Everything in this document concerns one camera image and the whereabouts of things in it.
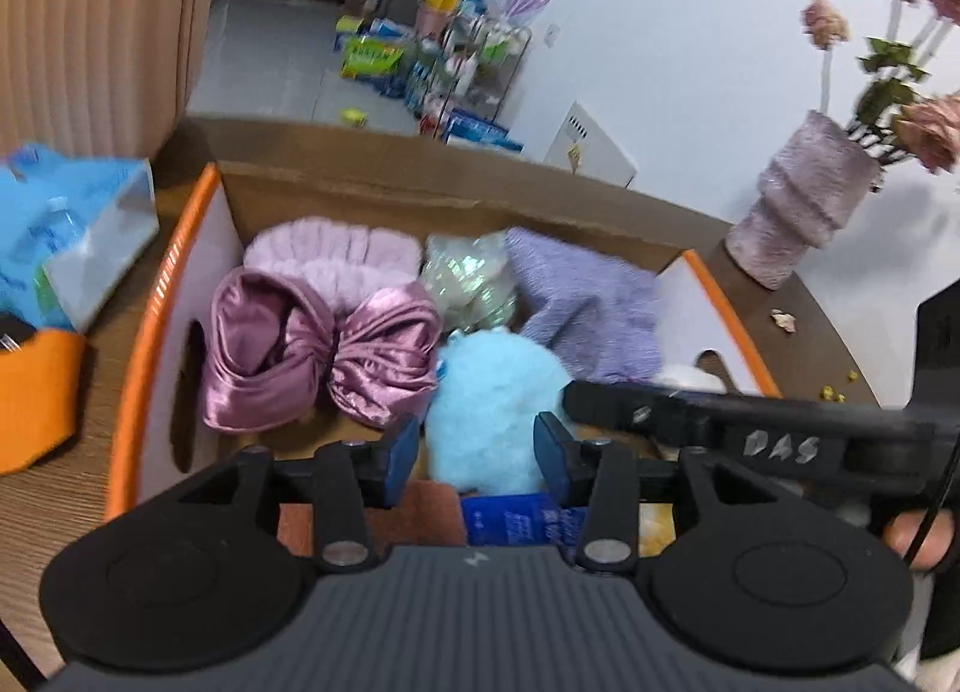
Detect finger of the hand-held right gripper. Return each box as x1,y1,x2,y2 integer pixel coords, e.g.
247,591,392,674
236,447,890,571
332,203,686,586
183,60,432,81
562,381,725,453

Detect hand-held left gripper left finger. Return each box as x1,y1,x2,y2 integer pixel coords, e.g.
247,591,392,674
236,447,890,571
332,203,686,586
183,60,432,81
161,416,421,573

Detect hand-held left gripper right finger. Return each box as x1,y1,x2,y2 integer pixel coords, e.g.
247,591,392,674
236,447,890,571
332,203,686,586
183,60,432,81
534,413,773,574

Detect brown cloth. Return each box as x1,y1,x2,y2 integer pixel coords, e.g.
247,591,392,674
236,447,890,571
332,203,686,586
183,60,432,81
277,480,466,559

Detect blue and white packet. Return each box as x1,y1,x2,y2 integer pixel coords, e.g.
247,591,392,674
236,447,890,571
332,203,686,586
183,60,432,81
459,493,593,564

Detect light blue fluffy puff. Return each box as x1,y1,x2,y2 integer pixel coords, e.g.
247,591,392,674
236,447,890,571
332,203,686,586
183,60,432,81
426,328,575,497

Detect purple knitted cloth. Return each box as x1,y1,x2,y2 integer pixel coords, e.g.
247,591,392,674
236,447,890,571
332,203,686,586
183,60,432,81
504,227,665,384

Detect yellow fluffy puff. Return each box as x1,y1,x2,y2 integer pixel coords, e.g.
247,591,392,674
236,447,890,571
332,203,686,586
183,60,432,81
637,504,685,559

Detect mauve satin headband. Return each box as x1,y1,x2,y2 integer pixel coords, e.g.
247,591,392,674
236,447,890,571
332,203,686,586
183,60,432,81
201,266,443,436

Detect white iridescent pouch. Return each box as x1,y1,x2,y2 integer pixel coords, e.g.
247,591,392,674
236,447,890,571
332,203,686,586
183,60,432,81
420,233,518,333

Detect orange-edged cardboard box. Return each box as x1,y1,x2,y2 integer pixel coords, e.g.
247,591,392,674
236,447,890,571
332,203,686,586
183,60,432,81
105,163,785,565

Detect person's right hand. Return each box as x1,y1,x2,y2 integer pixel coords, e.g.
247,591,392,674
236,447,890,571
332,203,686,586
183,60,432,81
883,512,955,573

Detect pink textured vase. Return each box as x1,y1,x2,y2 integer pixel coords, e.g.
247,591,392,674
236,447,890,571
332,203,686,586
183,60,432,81
725,109,882,290

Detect blue floor packages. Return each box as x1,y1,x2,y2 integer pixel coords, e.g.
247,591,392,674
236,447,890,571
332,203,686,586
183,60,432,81
442,109,524,154

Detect dried rose bouquet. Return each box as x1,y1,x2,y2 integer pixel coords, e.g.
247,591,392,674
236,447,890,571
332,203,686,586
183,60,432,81
799,0,960,176

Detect orange cloth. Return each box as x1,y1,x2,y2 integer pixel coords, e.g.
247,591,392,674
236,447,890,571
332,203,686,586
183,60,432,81
0,328,87,476

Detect storage trolley rack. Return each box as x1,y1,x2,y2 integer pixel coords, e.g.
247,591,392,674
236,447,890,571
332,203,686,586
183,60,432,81
409,6,533,119

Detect blue tissue packet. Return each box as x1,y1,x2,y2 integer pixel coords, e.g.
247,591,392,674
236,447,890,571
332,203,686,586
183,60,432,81
0,145,160,333

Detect green package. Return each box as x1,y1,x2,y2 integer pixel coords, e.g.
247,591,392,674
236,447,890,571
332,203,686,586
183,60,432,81
341,36,406,80

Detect peach ribbed suitcase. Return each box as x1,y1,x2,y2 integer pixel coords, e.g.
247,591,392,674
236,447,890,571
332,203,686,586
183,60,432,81
0,0,230,164

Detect white wall vent panel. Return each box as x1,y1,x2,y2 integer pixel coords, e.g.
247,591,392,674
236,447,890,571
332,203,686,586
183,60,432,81
544,101,638,189

